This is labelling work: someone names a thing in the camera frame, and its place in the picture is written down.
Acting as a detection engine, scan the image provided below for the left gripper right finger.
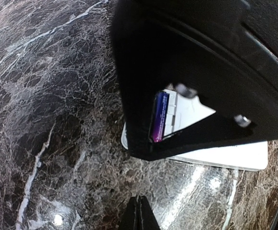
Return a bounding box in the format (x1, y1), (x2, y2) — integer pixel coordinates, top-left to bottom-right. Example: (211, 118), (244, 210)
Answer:
(140, 196), (160, 230)

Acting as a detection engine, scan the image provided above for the white remote control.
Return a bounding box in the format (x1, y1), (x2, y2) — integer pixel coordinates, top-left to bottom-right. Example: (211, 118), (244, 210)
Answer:
(121, 89), (269, 171)

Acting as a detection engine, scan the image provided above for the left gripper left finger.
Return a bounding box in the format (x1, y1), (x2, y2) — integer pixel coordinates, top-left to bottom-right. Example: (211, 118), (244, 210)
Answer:
(118, 197), (139, 230)

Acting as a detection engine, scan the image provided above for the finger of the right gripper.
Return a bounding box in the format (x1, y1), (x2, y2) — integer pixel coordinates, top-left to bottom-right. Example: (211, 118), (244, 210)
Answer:
(111, 0), (177, 158)
(150, 0), (278, 160)

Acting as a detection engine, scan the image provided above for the blue AAA battery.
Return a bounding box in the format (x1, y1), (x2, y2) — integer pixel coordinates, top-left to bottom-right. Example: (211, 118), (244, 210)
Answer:
(150, 91), (169, 143)

